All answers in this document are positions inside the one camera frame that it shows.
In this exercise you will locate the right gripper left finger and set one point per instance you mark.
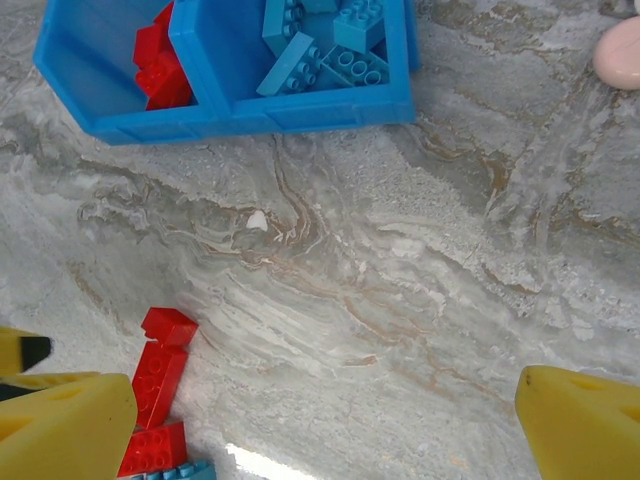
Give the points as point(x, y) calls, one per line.
point(65, 430)

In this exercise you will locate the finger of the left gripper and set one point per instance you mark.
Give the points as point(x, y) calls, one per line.
point(30, 382)
point(20, 352)

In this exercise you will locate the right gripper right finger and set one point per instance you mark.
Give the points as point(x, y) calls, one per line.
point(585, 430)

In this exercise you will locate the red lego brick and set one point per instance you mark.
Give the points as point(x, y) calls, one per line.
point(165, 82)
point(157, 385)
point(170, 327)
point(166, 14)
point(152, 450)
point(150, 42)

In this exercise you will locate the blue lego brick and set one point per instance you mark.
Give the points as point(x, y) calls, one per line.
point(320, 5)
point(357, 67)
point(290, 65)
point(357, 30)
point(275, 25)
point(192, 472)

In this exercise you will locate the small white chip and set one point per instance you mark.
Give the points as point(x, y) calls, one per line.
point(257, 220)

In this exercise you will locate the blue plastic bin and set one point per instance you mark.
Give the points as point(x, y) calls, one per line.
point(310, 107)
point(85, 65)

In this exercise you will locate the pink round disc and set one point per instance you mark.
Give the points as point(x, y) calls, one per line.
point(620, 55)

